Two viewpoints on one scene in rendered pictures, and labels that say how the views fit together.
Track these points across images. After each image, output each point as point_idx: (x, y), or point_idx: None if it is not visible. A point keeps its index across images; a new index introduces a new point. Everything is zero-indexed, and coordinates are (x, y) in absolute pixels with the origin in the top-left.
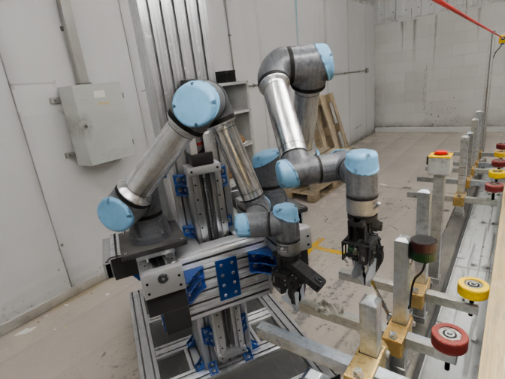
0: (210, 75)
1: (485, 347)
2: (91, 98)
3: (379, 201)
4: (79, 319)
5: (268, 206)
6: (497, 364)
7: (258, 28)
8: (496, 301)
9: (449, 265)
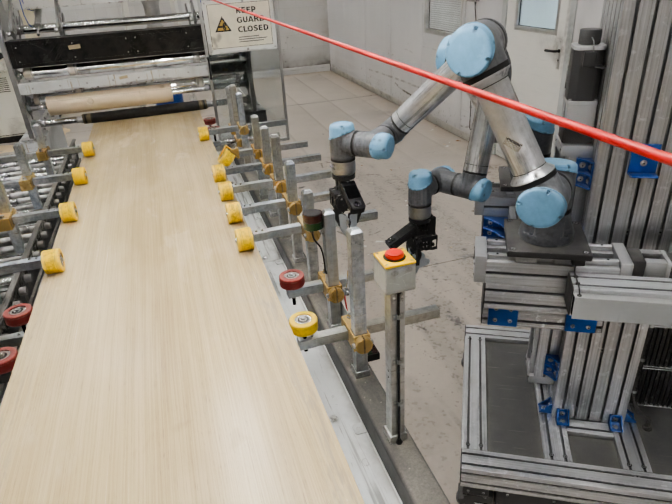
0: (617, 29)
1: (268, 280)
2: None
3: (330, 164)
4: None
5: (463, 187)
6: (258, 275)
7: None
8: (278, 314)
9: (405, 484)
